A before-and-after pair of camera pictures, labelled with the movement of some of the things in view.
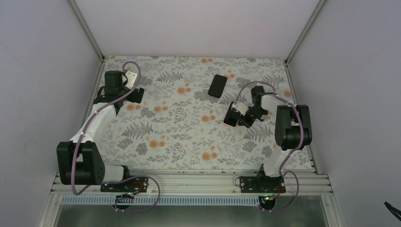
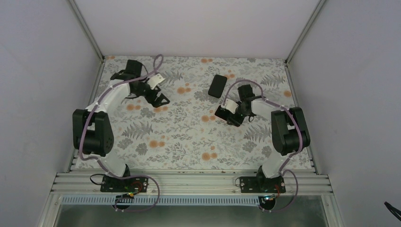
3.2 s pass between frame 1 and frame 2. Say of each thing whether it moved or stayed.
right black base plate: stayed
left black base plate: stayed
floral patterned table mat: stayed
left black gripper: moved
